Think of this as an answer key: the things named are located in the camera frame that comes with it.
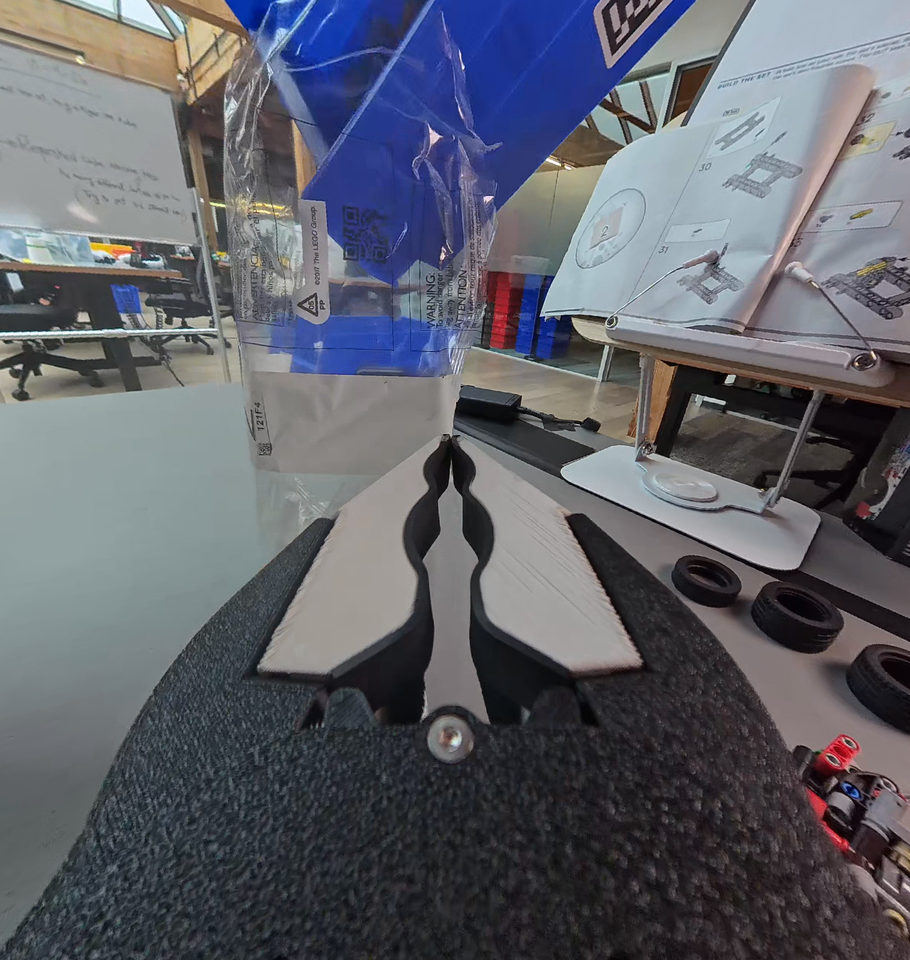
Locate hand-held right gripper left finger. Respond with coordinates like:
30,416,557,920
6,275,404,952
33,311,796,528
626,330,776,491
257,433,454,714

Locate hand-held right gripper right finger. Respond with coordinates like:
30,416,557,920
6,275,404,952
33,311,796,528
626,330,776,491
453,433,645,723

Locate large clear plastic bag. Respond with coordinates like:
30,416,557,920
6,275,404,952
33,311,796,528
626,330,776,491
224,13,502,492

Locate grey desk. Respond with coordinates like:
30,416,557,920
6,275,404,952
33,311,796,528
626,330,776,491
0,381,910,939

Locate black toy tyre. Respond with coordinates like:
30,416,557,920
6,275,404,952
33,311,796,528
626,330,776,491
750,581,846,655
671,554,743,609
845,643,910,741

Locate white book stand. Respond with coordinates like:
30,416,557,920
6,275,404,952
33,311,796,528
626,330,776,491
559,313,910,573

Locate black power brick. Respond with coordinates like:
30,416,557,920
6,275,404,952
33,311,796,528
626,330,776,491
453,384,525,423

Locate stack of red blue bins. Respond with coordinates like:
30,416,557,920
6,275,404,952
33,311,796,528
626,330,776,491
480,268,577,363

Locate toy car box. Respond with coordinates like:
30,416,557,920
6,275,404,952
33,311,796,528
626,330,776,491
843,409,910,580

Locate toy car chassis assembly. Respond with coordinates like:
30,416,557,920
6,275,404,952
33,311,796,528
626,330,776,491
791,733,910,933

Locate black office chair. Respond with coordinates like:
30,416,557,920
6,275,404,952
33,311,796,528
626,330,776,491
0,283,105,402

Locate instruction booklet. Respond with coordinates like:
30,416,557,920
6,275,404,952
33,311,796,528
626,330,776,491
540,0,910,348

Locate long blue bin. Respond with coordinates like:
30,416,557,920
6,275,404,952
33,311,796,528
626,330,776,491
225,0,697,316

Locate whiteboard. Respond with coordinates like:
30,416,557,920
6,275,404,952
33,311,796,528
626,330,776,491
0,33,232,385

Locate black power cable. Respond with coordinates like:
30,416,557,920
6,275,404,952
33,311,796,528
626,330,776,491
518,407,603,434

